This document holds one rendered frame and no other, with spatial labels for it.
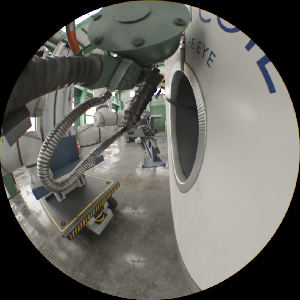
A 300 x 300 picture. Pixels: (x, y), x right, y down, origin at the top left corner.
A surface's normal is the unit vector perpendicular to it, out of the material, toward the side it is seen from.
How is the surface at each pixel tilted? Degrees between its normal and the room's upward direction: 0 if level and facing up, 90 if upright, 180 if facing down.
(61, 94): 90
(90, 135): 91
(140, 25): 115
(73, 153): 90
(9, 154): 88
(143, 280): 0
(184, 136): 72
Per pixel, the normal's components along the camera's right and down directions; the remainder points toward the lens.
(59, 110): 0.97, 0.00
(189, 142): -0.11, -0.23
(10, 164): 0.91, 0.42
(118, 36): -0.13, 0.63
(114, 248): -0.06, -0.97
